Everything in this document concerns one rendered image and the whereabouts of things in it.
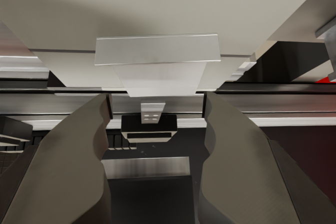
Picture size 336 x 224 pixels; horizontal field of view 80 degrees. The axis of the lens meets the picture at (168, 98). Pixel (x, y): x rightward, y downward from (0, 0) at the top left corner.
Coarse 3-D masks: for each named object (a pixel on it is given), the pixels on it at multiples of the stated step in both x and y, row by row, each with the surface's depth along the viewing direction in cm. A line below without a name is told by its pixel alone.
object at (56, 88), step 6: (48, 78) 23; (54, 78) 23; (48, 84) 23; (54, 84) 23; (60, 84) 23; (60, 90) 25; (66, 90) 25; (72, 90) 25; (78, 90) 25; (84, 90) 25; (90, 90) 26; (96, 90) 26; (102, 90) 26; (108, 90) 26; (114, 90) 26; (120, 90) 26
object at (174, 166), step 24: (120, 168) 22; (144, 168) 23; (168, 168) 23; (120, 192) 21; (144, 192) 21; (168, 192) 21; (192, 192) 22; (120, 216) 20; (144, 216) 20; (168, 216) 21; (192, 216) 21
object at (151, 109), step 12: (144, 108) 31; (156, 108) 32; (132, 120) 43; (144, 120) 40; (156, 120) 40; (168, 120) 44; (132, 132) 42; (144, 132) 43; (156, 132) 44; (168, 132) 44
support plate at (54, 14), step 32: (0, 0) 11; (32, 0) 11; (64, 0) 11; (96, 0) 11; (128, 0) 11; (160, 0) 11; (192, 0) 11; (224, 0) 11; (256, 0) 12; (288, 0) 12; (32, 32) 14; (64, 32) 14; (96, 32) 14; (128, 32) 14; (160, 32) 14; (192, 32) 14; (224, 32) 14; (256, 32) 14; (64, 64) 18; (224, 64) 19
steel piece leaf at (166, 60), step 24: (96, 48) 14; (120, 48) 14; (144, 48) 14; (168, 48) 14; (192, 48) 14; (216, 48) 14; (120, 72) 19; (144, 72) 20; (168, 72) 20; (192, 72) 20
